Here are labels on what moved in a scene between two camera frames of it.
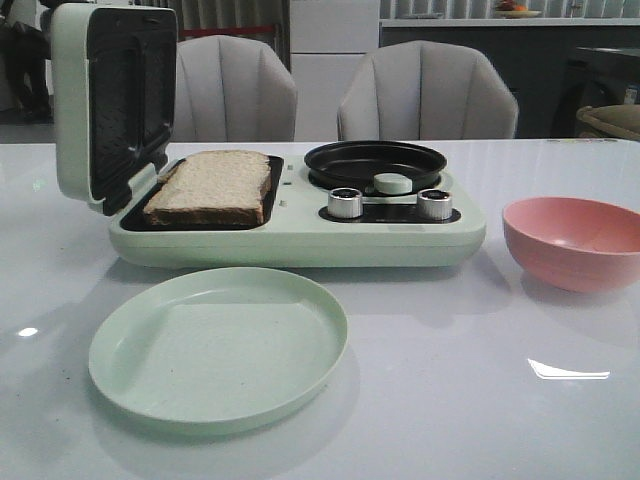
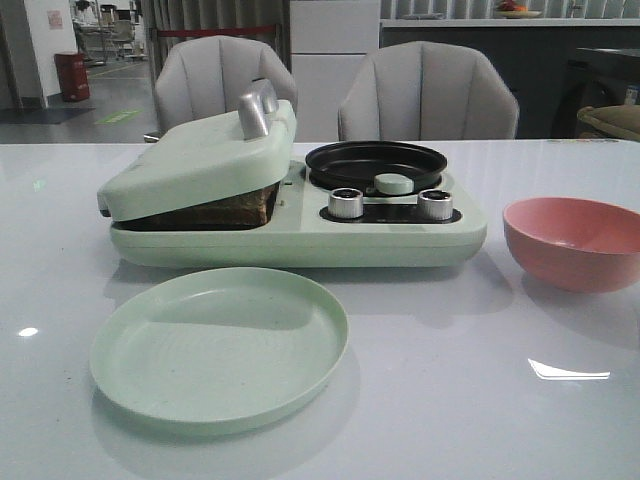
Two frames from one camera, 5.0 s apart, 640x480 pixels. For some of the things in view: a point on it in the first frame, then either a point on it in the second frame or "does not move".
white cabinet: x=329 y=42 does not move
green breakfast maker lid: x=114 y=85 → x=207 y=160
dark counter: x=554 y=66 does not move
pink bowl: x=575 y=244 does not move
